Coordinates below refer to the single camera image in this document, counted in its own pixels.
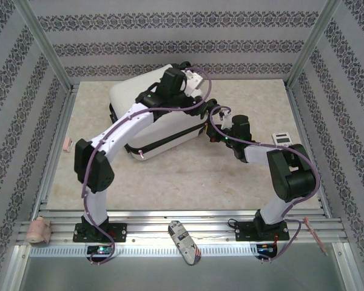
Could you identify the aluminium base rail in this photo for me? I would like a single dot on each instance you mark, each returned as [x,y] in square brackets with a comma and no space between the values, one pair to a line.
[154,216]

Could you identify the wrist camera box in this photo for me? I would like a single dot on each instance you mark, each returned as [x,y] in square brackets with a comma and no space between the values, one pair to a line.
[195,82]
[226,121]

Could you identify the aluminium frame post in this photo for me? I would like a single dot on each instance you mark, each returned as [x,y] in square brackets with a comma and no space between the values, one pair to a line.
[46,45]
[312,45]

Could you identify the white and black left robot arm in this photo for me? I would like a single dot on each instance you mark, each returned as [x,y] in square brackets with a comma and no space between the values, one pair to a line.
[121,130]

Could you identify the aluminium side rail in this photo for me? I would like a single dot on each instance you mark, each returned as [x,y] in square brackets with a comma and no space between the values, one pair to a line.
[301,121]
[56,145]

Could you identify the white scientific calculator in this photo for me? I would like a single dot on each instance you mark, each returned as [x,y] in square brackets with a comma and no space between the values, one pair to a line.
[283,140]

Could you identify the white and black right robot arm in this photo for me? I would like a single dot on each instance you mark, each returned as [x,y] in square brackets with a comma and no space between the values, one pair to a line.
[291,182]

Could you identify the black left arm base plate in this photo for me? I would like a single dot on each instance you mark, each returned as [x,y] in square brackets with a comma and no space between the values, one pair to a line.
[119,232]

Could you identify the newspaper print pouch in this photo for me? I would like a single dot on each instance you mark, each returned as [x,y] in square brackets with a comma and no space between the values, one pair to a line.
[185,242]

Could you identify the small circuit board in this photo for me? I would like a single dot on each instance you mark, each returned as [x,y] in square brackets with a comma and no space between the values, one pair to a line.
[265,248]
[100,250]

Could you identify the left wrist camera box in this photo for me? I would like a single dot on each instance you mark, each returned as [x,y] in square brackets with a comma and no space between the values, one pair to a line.
[195,82]

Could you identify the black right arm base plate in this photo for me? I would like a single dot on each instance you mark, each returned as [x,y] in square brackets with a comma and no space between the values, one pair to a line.
[245,233]

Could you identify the small pink plastic object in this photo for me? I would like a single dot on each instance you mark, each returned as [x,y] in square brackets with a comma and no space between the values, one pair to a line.
[36,233]

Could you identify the red pen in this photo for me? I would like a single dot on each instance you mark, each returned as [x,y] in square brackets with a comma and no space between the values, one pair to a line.
[315,236]

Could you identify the white hard-shell suitcase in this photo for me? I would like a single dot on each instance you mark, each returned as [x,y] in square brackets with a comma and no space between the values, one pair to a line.
[133,97]

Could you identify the small pink eraser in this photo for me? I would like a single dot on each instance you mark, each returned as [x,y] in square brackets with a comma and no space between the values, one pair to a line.
[68,143]

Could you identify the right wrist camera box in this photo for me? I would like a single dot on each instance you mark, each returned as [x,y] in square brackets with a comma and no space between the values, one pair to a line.
[226,121]

